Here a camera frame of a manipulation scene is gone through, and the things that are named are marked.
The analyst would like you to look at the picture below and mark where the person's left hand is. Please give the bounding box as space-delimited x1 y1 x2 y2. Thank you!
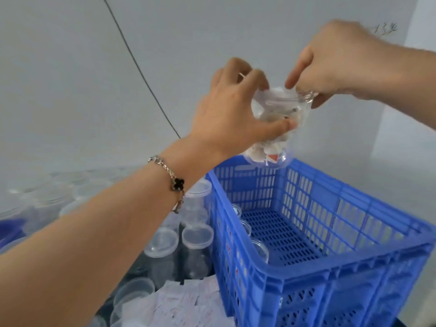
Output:
189 58 298 161

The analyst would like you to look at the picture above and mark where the person's right hand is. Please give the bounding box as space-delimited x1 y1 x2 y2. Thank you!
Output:
285 20 382 109

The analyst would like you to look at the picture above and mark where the group of lidded jars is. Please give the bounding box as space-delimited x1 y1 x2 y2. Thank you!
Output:
0 167 215 327

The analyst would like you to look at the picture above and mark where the blue slatted crate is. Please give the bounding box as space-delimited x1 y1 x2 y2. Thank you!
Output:
206 154 436 327

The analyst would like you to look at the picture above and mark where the pile of white label papers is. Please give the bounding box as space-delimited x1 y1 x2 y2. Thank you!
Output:
119 274 236 327

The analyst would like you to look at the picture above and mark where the stack of clear lids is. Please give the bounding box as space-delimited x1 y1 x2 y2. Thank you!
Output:
111 277 156 321

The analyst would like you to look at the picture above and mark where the person's left forearm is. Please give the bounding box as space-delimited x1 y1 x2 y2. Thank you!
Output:
0 136 219 327

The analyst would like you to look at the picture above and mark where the thin beaded bracelet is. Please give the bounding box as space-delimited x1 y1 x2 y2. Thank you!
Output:
149 155 186 214

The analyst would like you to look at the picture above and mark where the black cable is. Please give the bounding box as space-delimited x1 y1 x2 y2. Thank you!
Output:
102 0 181 138

